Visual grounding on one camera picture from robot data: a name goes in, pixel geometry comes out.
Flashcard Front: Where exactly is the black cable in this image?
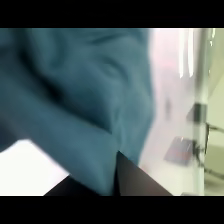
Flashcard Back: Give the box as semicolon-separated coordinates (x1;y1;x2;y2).
202;122;224;178

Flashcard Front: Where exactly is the silver frame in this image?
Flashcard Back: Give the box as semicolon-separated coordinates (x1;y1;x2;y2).
186;28;216;197

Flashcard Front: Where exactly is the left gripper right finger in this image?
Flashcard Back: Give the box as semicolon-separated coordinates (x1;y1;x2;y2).
114;150;173;197

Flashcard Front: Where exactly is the blue garment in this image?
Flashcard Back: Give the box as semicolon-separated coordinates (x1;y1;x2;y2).
0;28;157;197

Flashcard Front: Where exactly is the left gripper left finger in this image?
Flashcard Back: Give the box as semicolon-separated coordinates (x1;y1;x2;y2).
44;174;102;197

